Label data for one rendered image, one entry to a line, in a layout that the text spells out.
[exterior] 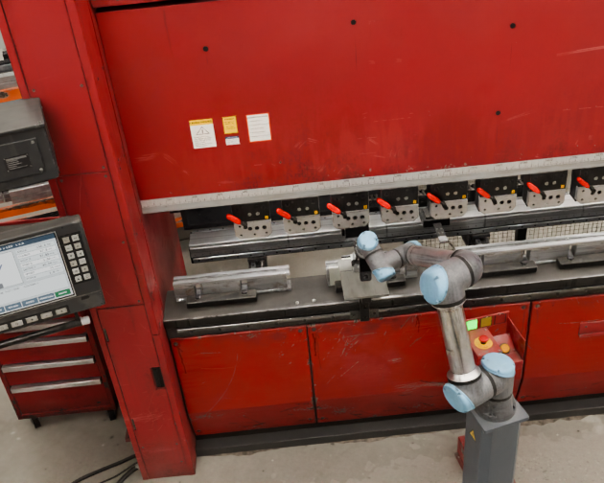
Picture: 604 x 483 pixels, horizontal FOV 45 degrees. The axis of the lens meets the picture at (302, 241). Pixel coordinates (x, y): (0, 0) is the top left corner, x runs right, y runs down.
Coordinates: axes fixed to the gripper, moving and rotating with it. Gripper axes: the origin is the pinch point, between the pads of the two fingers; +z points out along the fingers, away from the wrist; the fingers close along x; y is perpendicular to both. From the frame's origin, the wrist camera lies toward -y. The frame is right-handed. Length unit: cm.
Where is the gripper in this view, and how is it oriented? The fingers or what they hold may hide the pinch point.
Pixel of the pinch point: (362, 266)
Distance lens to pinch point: 308.8
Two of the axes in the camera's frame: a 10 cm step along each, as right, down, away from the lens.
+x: -10.0, 1.0, -0.1
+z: 0.2, 2.6, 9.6
